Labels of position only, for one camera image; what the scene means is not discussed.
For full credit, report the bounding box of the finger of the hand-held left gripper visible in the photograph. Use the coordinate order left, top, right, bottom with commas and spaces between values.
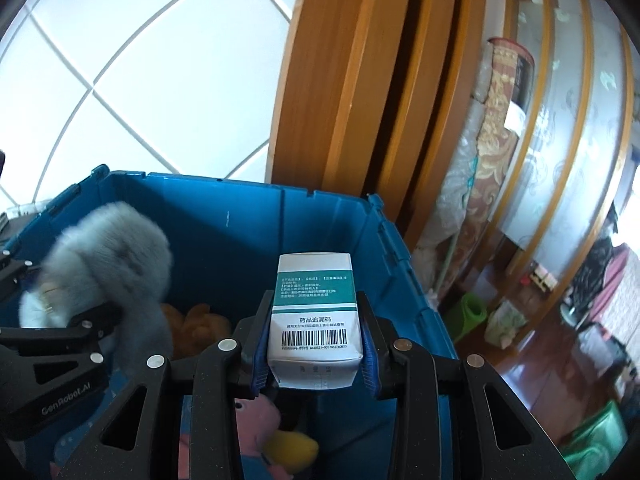
0, 249, 40, 302
0, 305, 123, 356

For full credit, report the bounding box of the wooden door frame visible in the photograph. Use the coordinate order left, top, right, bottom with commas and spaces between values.
265, 0, 506, 251

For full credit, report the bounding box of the white and green medicine box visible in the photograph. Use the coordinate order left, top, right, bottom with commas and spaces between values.
266, 252, 365, 391

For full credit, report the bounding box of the plastic-wrapped roll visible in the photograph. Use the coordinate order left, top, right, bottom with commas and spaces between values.
415, 100, 493, 293

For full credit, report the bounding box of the frosted glass sliding door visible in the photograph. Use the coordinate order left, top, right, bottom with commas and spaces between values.
500, 0, 640, 271

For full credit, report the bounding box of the green yoga mat roll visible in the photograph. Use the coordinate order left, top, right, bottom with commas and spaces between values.
452, 292, 488, 343

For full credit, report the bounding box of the grey plush toy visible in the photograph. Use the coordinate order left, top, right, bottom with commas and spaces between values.
19, 201, 175, 376

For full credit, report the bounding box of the yellow plush toy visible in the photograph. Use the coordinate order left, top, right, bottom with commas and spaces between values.
262, 430, 321, 473

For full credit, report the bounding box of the white and green plastic bag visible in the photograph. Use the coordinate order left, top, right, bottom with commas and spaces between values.
485, 300, 527, 348

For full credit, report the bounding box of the rolled patterned carpet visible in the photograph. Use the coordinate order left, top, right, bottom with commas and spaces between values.
472, 37, 536, 261

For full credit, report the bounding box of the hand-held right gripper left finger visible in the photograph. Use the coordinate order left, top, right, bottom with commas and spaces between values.
50, 292, 276, 480

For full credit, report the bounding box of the pink pig plush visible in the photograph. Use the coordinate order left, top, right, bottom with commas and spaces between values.
177, 395, 281, 480

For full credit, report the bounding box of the pile of hanging clothes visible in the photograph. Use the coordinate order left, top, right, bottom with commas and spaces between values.
570, 200, 640, 351

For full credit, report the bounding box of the brown plush toy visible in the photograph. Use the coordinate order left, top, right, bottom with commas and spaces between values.
160, 302, 233, 361

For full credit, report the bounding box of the blue plastic crate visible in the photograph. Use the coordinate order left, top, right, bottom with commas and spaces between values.
0, 164, 458, 480

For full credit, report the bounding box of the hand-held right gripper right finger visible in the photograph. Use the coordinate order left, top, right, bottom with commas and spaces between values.
352, 292, 576, 480

